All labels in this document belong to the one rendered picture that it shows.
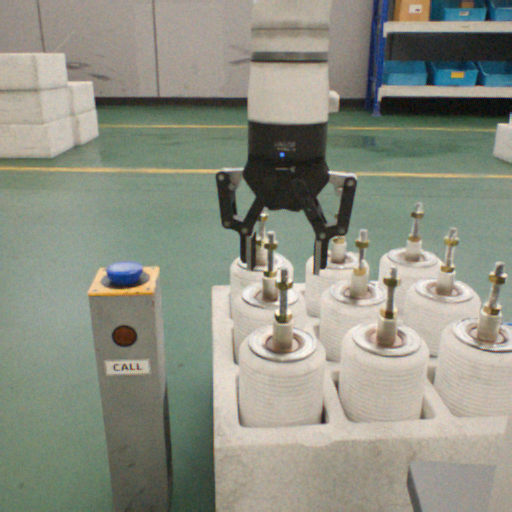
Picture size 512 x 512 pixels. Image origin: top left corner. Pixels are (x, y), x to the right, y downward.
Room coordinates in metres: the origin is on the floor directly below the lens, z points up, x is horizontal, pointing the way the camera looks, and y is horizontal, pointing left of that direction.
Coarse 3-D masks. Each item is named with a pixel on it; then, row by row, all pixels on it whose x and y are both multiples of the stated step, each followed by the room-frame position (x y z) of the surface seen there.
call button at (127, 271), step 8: (112, 264) 0.54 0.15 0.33; (120, 264) 0.54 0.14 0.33; (128, 264) 0.54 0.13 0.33; (136, 264) 0.54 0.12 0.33; (112, 272) 0.52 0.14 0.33; (120, 272) 0.52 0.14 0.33; (128, 272) 0.52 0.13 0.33; (136, 272) 0.52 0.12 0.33; (112, 280) 0.52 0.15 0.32; (120, 280) 0.52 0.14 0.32; (128, 280) 0.52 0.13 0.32; (136, 280) 0.53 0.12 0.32
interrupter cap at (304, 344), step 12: (252, 336) 0.51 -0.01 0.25; (264, 336) 0.51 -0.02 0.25; (300, 336) 0.51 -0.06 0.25; (312, 336) 0.51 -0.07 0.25; (252, 348) 0.49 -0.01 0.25; (264, 348) 0.49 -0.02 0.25; (276, 348) 0.49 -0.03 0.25; (288, 348) 0.49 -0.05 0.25; (300, 348) 0.49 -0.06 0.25; (312, 348) 0.49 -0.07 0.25; (276, 360) 0.46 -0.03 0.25; (288, 360) 0.46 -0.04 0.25; (300, 360) 0.47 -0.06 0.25
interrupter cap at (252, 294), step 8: (248, 288) 0.64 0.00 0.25; (256, 288) 0.64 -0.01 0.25; (248, 296) 0.62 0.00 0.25; (256, 296) 0.62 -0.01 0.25; (288, 296) 0.61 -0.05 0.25; (296, 296) 0.61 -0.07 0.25; (256, 304) 0.59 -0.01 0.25; (264, 304) 0.59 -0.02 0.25; (272, 304) 0.59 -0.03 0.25; (288, 304) 0.59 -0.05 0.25
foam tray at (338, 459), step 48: (336, 384) 0.56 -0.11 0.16; (432, 384) 0.57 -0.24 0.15; (240, 432) 0.44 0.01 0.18; (288, 432) 0.44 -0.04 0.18; (336, 432) 0.44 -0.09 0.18; (384, 432) 0.44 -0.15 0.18; (432, 432) 0.44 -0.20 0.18; (480, 432) 0.44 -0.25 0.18; (240, 480) 0.42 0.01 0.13; (288, 480) 0.43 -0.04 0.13; (336, 480) 0.43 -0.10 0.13; (384, 480) 0.43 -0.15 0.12
